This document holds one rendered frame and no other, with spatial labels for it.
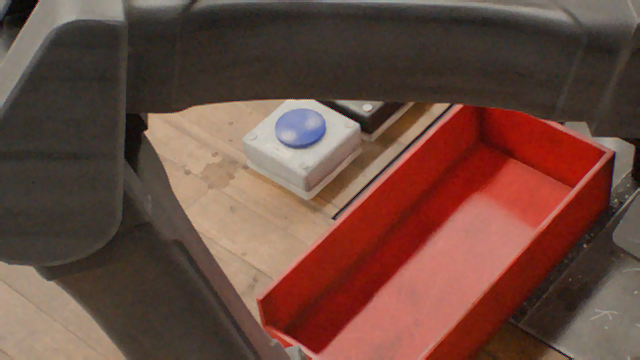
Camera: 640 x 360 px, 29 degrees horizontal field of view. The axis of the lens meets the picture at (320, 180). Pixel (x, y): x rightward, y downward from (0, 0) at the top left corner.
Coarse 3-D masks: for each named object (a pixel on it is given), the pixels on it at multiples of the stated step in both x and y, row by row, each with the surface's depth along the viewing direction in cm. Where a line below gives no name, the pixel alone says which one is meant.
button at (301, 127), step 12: (300, 108) 97; (288, 120) 96; (300, 120) 96; (312, 120) 96; (324, 120) 96; (276, 132) 96; (288, 132) 95; (300, 132) 95; (312, 132) 95; (324, 132) 95; (288, 144) 95; (300, 144) 94; (312, 144) 95
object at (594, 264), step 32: (576, 128) 98; (608, 224) 91; (576, 256) 89; (608, 256) 89; (544, 288) 87; (576, 288) 87; (608, 288) 87; (512, 320) 86; (544, 320) 86; (576, 320) 85; (608, 320) 85; (576, 352) 84; (608, 352) 83
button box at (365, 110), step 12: (336, 108) 99; (348, 108) 98; (360, 108) 97; (372, 108) 97; (384, 108) 98; (396, 108) 99; (408, 108) 101; (360, 120) 98; (372, 120) 97; (384, 120) 99; (360, 132) 99; (372, 132) 98
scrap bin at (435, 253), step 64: (448, 128) 92; (512, 128) 93; (384, 192) 88; (448, 192) 94; (512, 192) 93; (576, 192) 85; (320, 256) 85; (384, 256) 90; (448, 256) 90; (512, 256) 82; (320, 320) 87; (384, 320) 86; (448, 320) 86
